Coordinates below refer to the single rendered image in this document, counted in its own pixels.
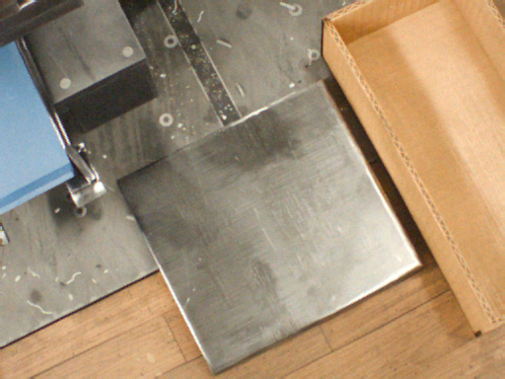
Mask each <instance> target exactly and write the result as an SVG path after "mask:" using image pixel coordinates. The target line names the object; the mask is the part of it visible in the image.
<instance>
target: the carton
mask: <svg viewBox="0 0 505 379"><path fill-rule="evenodd" d="M321 56H322V58H323V59H324V60H325V63H326V65H327V66H328V68H329V69H330V71H331V73H332V74H333V76H334V80H336V82H337V84H338V86H339V88H340V89H341V91H342V92H343V94H344V95H345V97H346V99H347V102H348V104H349V105H350V107H351V108H352V110H353V111H354V113H355V115H356V116H357V117H358V119H359V121H360V125H361V126H362V127H363V129H364V131H365V132H366V134H367V136H368V138H369V140H371V142H372V146H373V148H374V149H375V151H376V152H377V154H378V155H379V157H380V159H381V161H382V163H383V165H384V167H385V169H386V170H387V172H388V174H389V176H390V177H391V178H392V182H393V184H394V186H395V187H396V189H397V191H398V192H399V194H400V198H401V200H403V202H404V204H405V206H406V207H407V209H408V212H409V214H410V215H411V217H412V219H413V221H414V222H415V223H416V227H417V229H418V230H419V232H420V233H421V235H422V238H423V240H424V242H425V243H426V244H427V246H428V248H429V252H431V254H432V256H433V258H434V260H435V262H436V264H437V266H438V267H439V269H440V270H441V273H442V274H443V276H444V277H445V279H446V282H447V284H448V285H449V287H450V288H451V290H452V291H451V292H452V293H453V295H454V296H455V298H456V300H457V302H458V304H459V306H460V308H461V310H462V312H463V314H464V315H465V317H466V320H467V322H468V323H469V325H470V328H471V330H472V331H473V333H474V336H475V337H476V338H477V339H478V338H480V337H481V336H483V335H485V334H486V333H488V332H489V331H492V330H494V329H496V328H498V327H499V326H501V325H503V324H505V22H504V20H503V18H501V16H500V15H499V11H498V10H497V9H496V7H495V6H494V4H493V3H492V2H491V0H360V1H358V2H356V3H354V4H352V5H349V6H347V7H345V8H343V9H342V10H340V11H335V12H334V13H332V14H330V15H328V16H326V17H323V19H322V35H321Z"/></svg>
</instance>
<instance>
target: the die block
mask: <svg viewBox="0 0 505 379"><path fill-rule="evenodd" d="M157 97H159V94H158V92H157V86H156V83H155V81H154V79H153V76H152V73H151V71H150V66H149V64H148V63H146V64H144V65H141V66H139V67H137V68H135V69H133V70H130V71H129V72H127V73H125V74H123V75H121V76H120V77H118V78H116V79H113V80H111V81H109V82H107V83H105V84H103V85H102V86H100V87H98V88H96V89H94V90H93V91H91V92H89V93H87V94H85V95H82V96H80V97H78V98H77V99H75V100H72V101H70V102H69V103H67V104H65V105H63V106H62V107H60V108H58V109H56V110H57V111H58V113H59V115H62V114H65V113H67V112H69V110H70V112H71V113H72V114H73V115H74V116H75V119H76V121H77V123H78V124H79V125H80V127H81V128H82V132H83V133H84V134H87V133H89V132H90V131H92V130H94V129H96V128H98V127H99V126H101V125H103V124H105V123H107V122H108V121H110V120H114V119H116V118H117V117H119V116H121V115H124V114H126V113H128V112H130V111H132V110H134V109H135V108H137V107H139V106H143V105H145V104H146V103H148V102H150V101H152V100H154V99H156V98H157Z"/></svg>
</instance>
